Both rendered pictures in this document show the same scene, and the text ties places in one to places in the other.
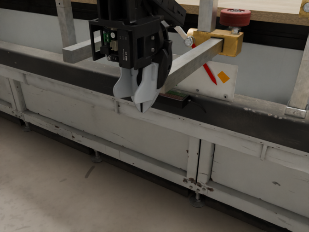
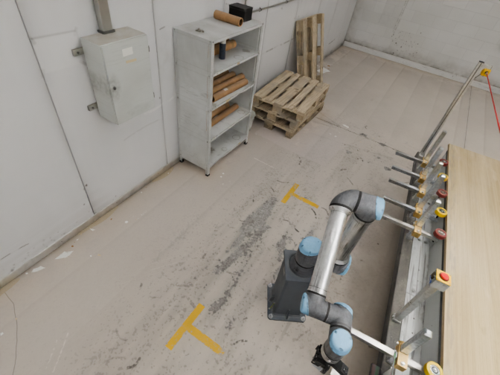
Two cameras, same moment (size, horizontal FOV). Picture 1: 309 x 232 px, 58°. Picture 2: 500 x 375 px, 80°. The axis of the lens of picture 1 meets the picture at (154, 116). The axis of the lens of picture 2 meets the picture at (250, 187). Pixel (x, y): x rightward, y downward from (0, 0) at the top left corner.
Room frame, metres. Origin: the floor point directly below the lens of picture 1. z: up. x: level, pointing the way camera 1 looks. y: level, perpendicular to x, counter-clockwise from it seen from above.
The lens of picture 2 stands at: (-0.18, -0.39, 2.44)
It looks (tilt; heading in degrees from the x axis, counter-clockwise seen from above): 44 degrees down; 80
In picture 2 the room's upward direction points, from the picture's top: 10 degrees clockwise
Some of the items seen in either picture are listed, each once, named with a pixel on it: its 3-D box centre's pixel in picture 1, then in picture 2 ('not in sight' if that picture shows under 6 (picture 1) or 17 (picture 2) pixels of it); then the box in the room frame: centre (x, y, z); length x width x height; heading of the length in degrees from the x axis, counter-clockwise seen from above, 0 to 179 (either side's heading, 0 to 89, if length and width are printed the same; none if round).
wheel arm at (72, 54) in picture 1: (126, 36); (388, 352); (0.78, 0.08, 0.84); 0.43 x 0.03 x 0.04; 149
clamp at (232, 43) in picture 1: (214, 40); not in sight; (0.71, -0.15, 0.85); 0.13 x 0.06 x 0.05; 59
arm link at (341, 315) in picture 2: not in sight; (338, 318); (0.42, 0.14, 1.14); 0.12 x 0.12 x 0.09; 67
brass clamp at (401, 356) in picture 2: not in sight; (401, 355); (0.84, 0.06, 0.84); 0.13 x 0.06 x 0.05; 59
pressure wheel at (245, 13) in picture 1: (232, 30); not in sight; (0.79, -0.22, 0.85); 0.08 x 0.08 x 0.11
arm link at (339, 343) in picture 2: not in sight; (338, 344); (0.39, 0.03, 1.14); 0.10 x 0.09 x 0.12; 67
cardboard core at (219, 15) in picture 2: not in sight; (228, 18); (-0.10, 2.88, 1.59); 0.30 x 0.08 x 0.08; 145
